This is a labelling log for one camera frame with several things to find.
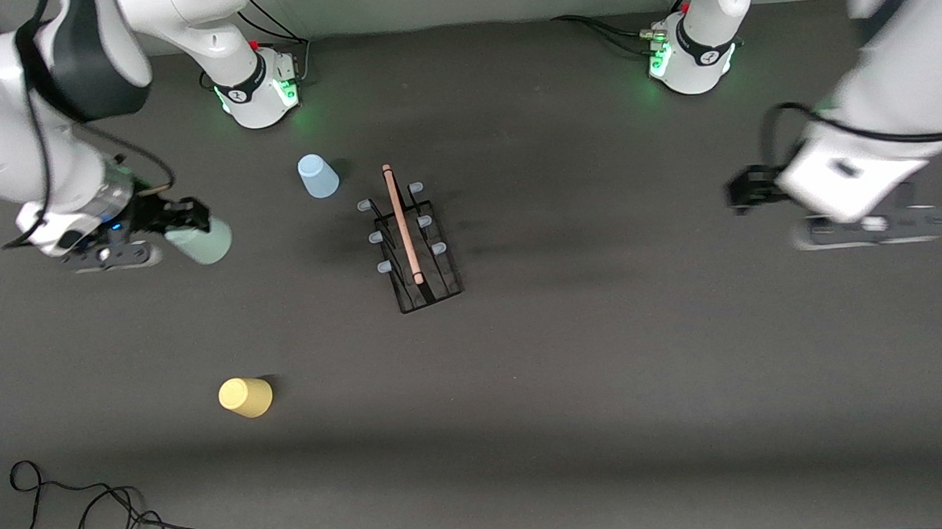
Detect pale green plastic cup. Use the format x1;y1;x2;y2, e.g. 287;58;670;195
164;215;235;268

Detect yellow plastic cup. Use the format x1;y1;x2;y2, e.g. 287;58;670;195
217;376;275;420

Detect black wire cup holder rack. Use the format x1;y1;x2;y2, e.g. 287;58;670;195
354;160;466;317

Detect light blue plastic cup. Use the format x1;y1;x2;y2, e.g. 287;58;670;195
297;152;341;200

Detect dark grey table mat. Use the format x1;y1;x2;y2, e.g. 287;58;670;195
0;0;942;529

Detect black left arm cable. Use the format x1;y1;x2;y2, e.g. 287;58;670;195
759;95;942;177

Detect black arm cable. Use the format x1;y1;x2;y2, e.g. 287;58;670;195
759;95;942;177
0;0;180;250

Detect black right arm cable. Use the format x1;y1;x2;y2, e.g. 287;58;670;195
0;0;180;250

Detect black right base cables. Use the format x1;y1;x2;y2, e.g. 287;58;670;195
197;0;313;90

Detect black base cables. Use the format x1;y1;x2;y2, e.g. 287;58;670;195
197;0;313;90
551;10;671;60

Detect black left base cables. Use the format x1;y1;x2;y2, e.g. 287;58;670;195
551;10;671;60

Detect loose black cable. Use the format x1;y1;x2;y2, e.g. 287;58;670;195
0;450;216;529

